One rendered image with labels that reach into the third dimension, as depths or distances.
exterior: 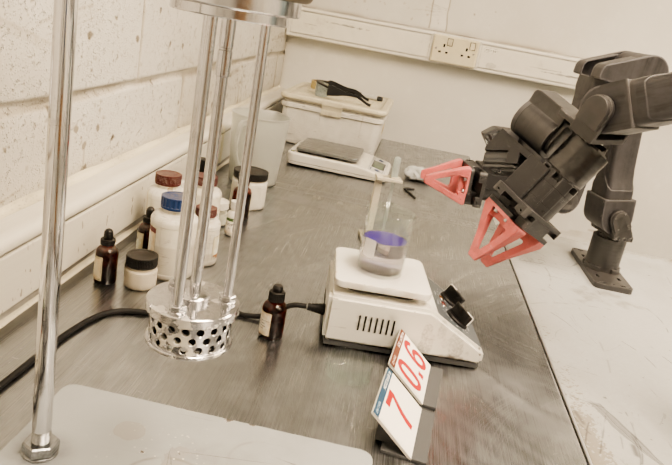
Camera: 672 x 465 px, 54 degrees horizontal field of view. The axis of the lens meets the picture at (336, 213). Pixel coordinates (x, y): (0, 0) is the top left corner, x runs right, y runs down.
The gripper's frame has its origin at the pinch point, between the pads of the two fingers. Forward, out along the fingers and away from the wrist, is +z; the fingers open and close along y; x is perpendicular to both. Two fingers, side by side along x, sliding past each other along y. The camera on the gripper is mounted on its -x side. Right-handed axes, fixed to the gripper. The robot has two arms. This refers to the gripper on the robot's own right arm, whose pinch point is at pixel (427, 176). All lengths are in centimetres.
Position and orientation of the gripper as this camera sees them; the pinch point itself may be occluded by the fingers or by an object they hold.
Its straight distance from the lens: 120.4
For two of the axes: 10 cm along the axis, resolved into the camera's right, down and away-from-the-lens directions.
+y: 0.7, 3.1, -9.5
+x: -1.5, 9.4, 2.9
